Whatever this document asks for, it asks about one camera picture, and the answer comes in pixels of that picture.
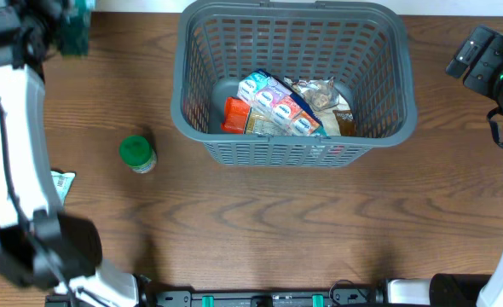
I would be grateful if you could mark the brown white snack pouch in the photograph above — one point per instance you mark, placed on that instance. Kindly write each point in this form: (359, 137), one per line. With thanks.
(327, 104)

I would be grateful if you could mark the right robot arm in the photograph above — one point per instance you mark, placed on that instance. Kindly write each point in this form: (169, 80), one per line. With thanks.
(435, 203)

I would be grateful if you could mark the orange cracker package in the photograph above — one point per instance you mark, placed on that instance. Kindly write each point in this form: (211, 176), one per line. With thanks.
(240, 118)

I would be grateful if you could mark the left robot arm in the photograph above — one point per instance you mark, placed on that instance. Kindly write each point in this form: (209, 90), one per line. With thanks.
(40, 245)

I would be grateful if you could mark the green-lid Knorr seasoning jar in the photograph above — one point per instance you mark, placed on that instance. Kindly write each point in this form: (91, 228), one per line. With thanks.
(138, 154)

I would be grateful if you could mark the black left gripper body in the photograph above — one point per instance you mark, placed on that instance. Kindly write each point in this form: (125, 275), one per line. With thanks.
(42, 19)

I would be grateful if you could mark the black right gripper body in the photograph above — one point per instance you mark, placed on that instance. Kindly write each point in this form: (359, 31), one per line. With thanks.
(471, 55)

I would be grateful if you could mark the green Nescafe coffee bag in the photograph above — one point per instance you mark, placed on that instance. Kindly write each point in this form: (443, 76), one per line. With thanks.
(73, 34)

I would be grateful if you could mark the pale green snack packet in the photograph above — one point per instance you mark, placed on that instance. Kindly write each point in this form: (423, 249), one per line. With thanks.
(63, 182)

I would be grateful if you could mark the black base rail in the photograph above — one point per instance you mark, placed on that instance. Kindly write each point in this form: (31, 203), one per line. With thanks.
(338, 297)

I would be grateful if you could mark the Kleenex tissue multipack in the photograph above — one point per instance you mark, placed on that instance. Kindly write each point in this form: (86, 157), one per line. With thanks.
(279, 104)

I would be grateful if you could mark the grey plastic basket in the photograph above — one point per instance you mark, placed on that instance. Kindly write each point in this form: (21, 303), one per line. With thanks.
(363, 47)

